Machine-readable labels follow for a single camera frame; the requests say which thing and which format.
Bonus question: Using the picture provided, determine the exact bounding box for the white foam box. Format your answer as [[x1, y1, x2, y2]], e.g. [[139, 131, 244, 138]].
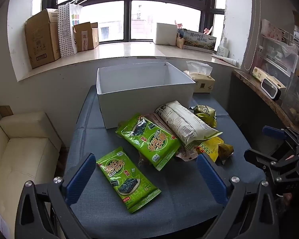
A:
[[153, 23, 181, 46]]

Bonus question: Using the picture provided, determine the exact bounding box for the green gold snack packet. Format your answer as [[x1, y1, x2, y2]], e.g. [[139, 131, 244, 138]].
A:
[[218, 143, 235, 165], [189, 105, 218, 128]]

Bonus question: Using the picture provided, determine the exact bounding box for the black window frame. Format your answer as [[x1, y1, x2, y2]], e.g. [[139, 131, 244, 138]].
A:
[[41, 0, 226, 43]]

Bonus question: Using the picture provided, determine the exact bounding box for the white plastic bottle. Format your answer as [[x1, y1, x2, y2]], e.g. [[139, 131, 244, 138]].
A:
[[215, 37, 230, 58]]

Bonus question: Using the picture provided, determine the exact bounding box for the large brown cardboard box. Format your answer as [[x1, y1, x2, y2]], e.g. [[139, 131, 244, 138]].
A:
[[25, 8, 61, 69]]

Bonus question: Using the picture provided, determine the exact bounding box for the white tube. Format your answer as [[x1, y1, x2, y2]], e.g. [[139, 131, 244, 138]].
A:
[[210, 54, 238, 66]]

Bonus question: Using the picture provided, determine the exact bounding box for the speckled side counter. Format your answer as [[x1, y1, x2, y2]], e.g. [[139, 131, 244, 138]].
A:
[[233, 69, 299, 140]]

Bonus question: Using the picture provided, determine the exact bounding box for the white cardboard box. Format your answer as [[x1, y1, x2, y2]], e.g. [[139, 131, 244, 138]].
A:
[[96, 61, 196, 129]]

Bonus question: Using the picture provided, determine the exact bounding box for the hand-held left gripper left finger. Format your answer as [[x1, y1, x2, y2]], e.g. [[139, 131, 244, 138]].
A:
[[14, 153, 97, 239]]

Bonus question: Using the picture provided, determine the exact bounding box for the polka dot paper bag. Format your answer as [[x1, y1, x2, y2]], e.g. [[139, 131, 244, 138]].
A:
[[57, 2, 78, 58]]

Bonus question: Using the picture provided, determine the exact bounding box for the long white snack packet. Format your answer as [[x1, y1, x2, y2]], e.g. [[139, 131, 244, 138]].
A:
[[155, 101, 223, 152]]

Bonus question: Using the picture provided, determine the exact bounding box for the pink white snack packet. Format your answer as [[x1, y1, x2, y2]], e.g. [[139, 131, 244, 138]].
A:
[[174, 149, 198, 162]]

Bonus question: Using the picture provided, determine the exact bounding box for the cream yellow carton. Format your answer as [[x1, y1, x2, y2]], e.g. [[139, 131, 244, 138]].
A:
[[250, 66, 286, 89]]

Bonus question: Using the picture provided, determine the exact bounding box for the white bag with coloured squares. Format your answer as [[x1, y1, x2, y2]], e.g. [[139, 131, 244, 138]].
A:
[[68, 0, 88, 54]]

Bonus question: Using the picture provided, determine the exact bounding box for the clear plastic storage box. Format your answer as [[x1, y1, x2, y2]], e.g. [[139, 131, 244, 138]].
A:
[[258, 36, 299, 77]]

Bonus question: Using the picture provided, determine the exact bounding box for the beige tissue pack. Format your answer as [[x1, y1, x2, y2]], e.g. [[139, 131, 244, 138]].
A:
[[184, 61, 215, 93]]

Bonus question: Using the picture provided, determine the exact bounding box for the long printed landscape box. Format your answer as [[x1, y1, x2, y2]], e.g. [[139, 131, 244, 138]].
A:
[[182, 28, 217, 53]]

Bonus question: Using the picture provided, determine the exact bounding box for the green seaweed snack packet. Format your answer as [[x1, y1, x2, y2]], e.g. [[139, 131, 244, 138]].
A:
[[96, 146, 162, 214], [115, 113, 182, 172]]

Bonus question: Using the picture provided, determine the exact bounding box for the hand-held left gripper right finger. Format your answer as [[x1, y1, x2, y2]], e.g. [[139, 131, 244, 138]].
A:
[[196, 153, 280, 239]]

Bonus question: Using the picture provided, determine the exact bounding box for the brown striped snack packet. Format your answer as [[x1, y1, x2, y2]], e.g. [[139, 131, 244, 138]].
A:
[[142, 112, 165, 130]]

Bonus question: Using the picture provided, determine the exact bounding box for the yellow snack packet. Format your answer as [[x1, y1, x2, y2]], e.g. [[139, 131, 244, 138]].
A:
[[193, 136, 227, 165]]

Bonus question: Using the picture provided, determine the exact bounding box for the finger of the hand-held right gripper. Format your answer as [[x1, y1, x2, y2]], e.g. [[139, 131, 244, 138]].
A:
[[262, 126, 299, 145], [244, 148, 299, 180]]

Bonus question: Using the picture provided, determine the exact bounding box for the small brown cardboard box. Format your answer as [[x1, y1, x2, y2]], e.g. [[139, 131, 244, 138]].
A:
[[73, 22, 99, 52]]

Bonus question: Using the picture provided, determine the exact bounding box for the small brown paper packet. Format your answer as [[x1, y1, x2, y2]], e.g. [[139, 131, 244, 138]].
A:
[[176, 33, 185, 49]]

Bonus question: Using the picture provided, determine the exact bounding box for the blue tablecloth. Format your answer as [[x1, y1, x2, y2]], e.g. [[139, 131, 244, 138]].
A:
[[64, 85, 267, 239]]

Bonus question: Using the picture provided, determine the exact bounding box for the cream leather sofa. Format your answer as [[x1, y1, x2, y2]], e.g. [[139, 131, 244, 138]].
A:
[[0, 110, 63, 239]]

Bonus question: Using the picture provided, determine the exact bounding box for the white desk clock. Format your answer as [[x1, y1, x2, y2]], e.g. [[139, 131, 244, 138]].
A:
[[260, 78, 282, 100]]

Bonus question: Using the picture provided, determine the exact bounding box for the cardboard scrap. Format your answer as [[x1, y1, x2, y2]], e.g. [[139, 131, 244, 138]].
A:
[[0, 105, 13, 117]]

